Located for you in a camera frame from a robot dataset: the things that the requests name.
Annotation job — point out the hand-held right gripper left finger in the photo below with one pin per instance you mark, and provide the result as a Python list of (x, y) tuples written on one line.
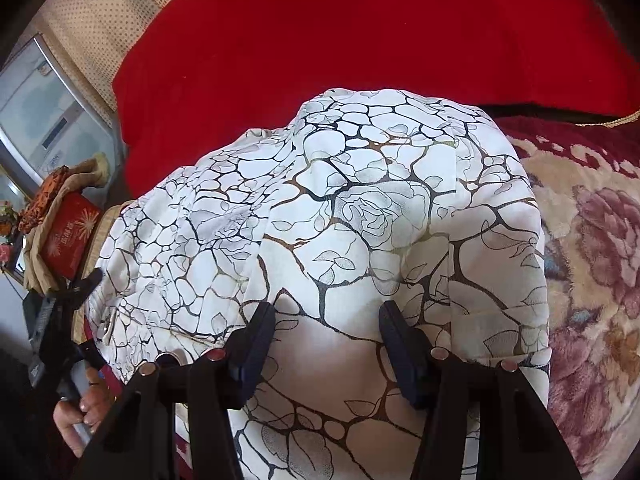
[(255, 352)]

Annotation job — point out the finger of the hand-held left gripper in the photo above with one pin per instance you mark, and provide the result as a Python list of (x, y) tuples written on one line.
[(86, 281)]

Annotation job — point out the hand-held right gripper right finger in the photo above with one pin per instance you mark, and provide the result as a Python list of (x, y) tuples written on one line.
[(400, 355)]

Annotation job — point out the white crackle-print coat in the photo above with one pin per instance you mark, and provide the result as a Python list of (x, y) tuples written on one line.
[(350, 200)]

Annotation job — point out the person's left hand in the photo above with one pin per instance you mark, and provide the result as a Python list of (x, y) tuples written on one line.
[(90, 402)]

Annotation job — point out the red cardboard box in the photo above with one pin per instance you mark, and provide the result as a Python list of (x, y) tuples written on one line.
[(70, 235)]

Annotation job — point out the orange patterned cloth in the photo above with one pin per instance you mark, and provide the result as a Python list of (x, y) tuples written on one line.
[(47, 195)]

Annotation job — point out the artificial flower arrangement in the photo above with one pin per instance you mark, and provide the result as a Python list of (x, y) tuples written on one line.
[(7, 217)]

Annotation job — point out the floral plush blanket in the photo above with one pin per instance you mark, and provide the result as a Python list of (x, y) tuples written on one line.
[(595, 240)]

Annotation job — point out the beige dotted curtain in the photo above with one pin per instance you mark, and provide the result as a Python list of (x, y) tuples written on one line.
[(100, 15)]

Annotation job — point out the red sofa cover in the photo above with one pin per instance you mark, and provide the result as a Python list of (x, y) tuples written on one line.
[(350, 35)]

